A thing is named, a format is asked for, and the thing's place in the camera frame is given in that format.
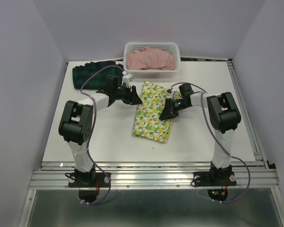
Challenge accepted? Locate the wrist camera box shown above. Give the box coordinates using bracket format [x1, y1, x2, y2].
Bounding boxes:
[122, 72, 135, 87]
[166, 89, 180, 100]

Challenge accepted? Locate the lemon print skirt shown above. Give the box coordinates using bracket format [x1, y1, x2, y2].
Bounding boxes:
[133, 81, 173, 143]

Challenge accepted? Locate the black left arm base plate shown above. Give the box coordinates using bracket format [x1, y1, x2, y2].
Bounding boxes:
[64, 172, 111, 206]

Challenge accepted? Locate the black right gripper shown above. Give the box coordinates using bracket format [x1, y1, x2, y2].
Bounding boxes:
[160, 98, 190, 121]

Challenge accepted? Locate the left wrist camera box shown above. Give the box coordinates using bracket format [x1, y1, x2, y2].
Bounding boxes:
[122, 72, 135, 87]

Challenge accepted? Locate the aluminium frame rail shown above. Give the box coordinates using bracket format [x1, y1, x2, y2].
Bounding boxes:
[180, 55, 234, 70]

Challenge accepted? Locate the green plaid folded skirt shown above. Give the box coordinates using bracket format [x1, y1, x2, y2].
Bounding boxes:
[72, 61, 124, 90]

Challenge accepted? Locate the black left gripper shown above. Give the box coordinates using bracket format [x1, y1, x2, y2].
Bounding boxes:
[114, 84, 142, 106]

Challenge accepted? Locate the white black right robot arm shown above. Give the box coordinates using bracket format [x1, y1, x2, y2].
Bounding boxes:
[159, 82, 241, 187]

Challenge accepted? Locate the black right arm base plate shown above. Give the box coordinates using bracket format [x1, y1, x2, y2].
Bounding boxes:
[190, 172, 237, 203]

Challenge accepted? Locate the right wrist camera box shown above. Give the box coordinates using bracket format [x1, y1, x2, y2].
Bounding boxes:
[166, 89, 180, 100]

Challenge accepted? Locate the front aluminium rail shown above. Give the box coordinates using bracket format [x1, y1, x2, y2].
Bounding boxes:
[29, 161, 281, 190]

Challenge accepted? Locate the white plastic basket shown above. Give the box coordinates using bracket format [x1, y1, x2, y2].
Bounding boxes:
[123, 42, 180, 78]

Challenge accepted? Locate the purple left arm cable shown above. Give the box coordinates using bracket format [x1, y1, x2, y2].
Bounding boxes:
[79, 65, 126, 206]

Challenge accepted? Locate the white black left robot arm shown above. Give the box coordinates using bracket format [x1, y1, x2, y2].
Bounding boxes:
[58, 73, 142, 188]

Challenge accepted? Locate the pink skirt in basket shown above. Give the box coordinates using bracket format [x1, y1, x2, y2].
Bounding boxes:
[126, 47, 177, 70]

